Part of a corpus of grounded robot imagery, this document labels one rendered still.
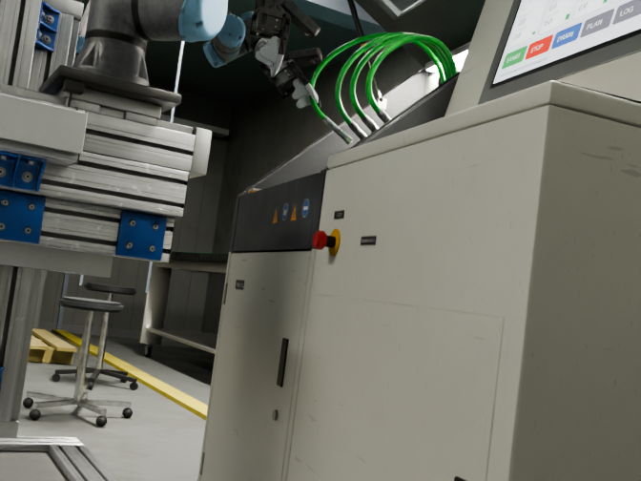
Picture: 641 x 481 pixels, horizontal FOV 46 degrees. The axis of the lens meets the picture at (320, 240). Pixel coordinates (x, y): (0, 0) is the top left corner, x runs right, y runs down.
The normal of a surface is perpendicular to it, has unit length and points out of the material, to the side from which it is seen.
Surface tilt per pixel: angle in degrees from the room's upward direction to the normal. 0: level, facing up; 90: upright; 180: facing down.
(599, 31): 76
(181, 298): 90
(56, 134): 90
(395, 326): 90
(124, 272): 90
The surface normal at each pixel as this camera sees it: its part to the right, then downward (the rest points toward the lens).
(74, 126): 0.49, 0.00
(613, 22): -0.87, -0.38
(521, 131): -0.92, -0.15
